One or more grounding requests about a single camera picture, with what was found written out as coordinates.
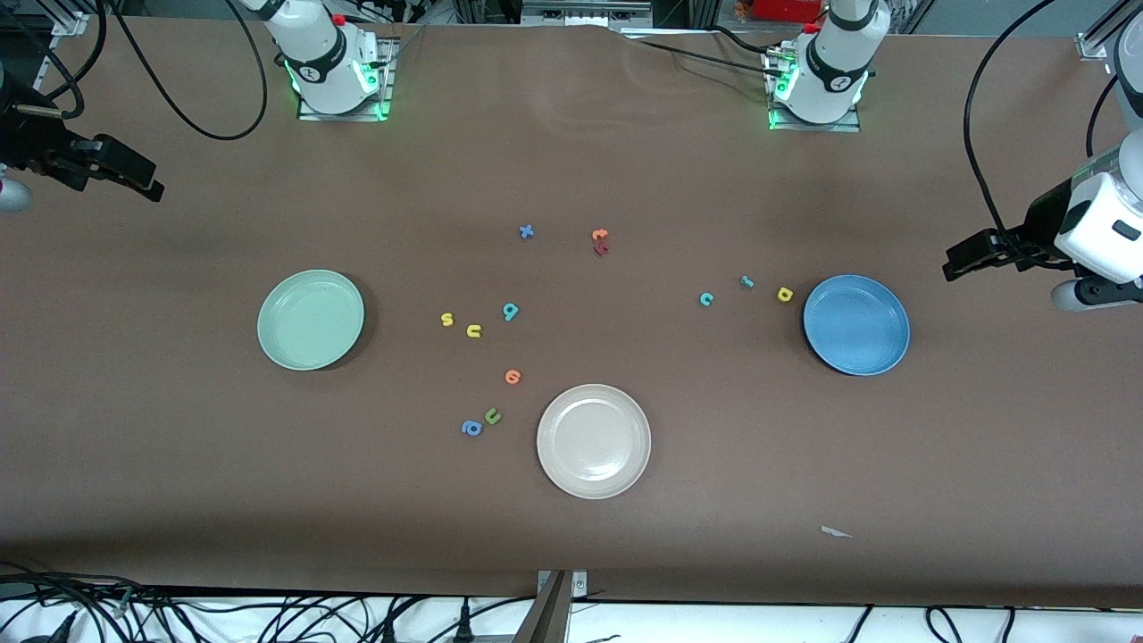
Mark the light green plate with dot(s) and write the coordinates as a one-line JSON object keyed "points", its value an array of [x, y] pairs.
{"points": [[311, 320]]}

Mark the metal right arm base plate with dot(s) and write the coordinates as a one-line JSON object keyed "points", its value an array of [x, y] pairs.
{"points": [[386, 98]]}

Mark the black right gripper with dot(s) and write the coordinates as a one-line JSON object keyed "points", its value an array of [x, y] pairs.
{"points": [[34, 140]]}

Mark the beige plate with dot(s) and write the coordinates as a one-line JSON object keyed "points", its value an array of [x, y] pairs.
{"points": [[594, 441]]}

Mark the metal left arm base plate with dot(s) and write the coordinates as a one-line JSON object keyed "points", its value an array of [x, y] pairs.
{"points": [[848, 127]]}

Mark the red box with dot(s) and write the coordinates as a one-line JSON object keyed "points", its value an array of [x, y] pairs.
{"points": [[786, 9]]}

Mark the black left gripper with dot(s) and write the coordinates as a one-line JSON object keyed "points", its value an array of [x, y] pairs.
{"points": [[1038, 223]]}

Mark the metal table edge bracket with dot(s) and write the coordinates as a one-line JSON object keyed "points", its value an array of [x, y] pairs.
{"points": [[554, 607]]}

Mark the grey metal equipment box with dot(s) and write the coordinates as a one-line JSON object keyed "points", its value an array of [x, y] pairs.
{"points": [[585, 11]]}

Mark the blue plate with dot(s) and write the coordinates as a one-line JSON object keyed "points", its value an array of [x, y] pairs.
{"points": [[856, 324]]}

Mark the white paper scrap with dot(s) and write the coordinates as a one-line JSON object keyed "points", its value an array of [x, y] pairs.
{"points": [[833, 532]]}

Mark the blue foam letter a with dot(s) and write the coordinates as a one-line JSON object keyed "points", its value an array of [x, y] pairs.
{"points": [[471, 429]]}

